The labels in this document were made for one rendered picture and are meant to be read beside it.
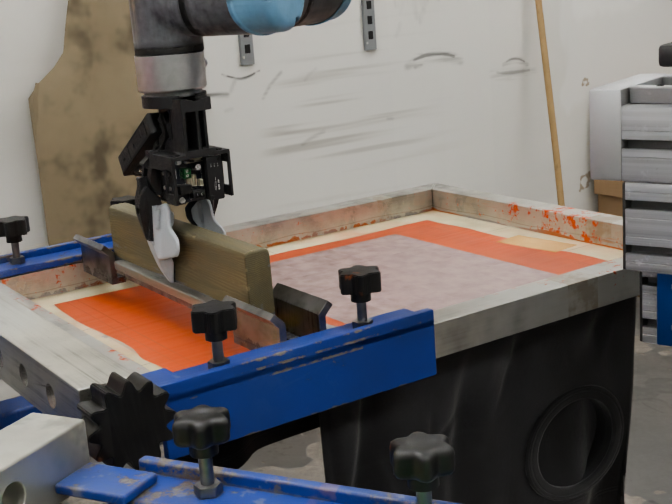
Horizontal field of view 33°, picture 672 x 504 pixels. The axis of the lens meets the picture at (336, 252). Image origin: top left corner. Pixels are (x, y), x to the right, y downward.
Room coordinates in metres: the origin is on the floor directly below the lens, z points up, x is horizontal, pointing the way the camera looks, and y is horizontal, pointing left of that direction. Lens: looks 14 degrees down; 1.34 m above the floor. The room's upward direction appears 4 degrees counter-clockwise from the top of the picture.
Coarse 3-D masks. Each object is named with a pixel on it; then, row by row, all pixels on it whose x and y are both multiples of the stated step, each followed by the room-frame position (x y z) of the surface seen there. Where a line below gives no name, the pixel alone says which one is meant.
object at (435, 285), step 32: (480, 256) 1.46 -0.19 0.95; (512, 256) 1.45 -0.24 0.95; (544, 256) 1.44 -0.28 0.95; (576, 256) 1.43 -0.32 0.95; (384, 288) 1.34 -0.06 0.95; (416, 288) 1.33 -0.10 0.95; (448, 288) 1.32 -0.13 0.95; (480, 288) 1.31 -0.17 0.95; (352, 320) 1.22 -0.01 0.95; (160, 352) 1.16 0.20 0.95; (192, 352) 1.15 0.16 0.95; (224, 352) 1.14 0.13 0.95
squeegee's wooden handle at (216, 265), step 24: (120, 216) 1.36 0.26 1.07; (120, 240) 1.37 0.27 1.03; (144, 240) 1.30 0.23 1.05; (192, 240) 1.19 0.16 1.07; (216, 240) 1.16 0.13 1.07; (240, 240) 1.15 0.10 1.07; (144, 264) 1.31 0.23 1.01; (192, 264) 1.20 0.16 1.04; (216, 264) 1.15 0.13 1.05; (240, 264) 1.10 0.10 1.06; (264, 264) 1.11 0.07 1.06; (192, 288) 1.21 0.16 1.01; (216, 288) 1.15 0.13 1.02; (240, 288) 1.11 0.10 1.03; (264, 288) 1.11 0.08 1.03
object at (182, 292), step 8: (120, 264) 1.35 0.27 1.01; (128, 264) 1.34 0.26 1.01; (128, 272) 1.32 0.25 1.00; (136, 272) 1.30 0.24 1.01; (144, 272) 1.30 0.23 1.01; (152, 272) 1.29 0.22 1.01; (144, 280) 1.29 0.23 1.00; (152, 280) 1.26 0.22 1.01; (160, 280) 1.25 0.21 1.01; (160, 288) 1.25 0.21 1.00; (168, 288) 1.23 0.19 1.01; (176, 288) 1.21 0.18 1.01; (184, 288) 1.21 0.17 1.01; (176, 296) 1.21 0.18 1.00; (184, 296) 1.19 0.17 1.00; (192, 296) 1.18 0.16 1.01; (200, 296) 1.17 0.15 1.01; (208, 296) 1.17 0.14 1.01; (192, 304) 1.18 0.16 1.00
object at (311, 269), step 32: (416, 224) 1.68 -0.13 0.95; (288, 256) 1.54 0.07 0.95; (320, 256) 1.52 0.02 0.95; (352, 256) 1.51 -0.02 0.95; (384, 256) 1.50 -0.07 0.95; (416, 256) 1.49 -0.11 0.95; (448, 256) 1.47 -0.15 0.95; (128, 288) 1.43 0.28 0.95; (320, 288) 1.36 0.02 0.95; (96, 320) 1.29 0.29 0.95; (128, 320) 1.28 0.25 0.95; (160, 320) 1.27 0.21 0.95
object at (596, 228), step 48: (432, 192) 1.78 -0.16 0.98; (480, 192) 1.72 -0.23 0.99; (288, 240) 1.63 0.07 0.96; (576, 240) 1.51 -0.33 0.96; (0, 288) 1.34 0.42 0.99; (48, 288) 1.42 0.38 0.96; (528, 288) 1.18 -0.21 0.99; (576, 288) 1.19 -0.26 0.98; (624, 288) 1.23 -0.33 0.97; (480, 336) 1.11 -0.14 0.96
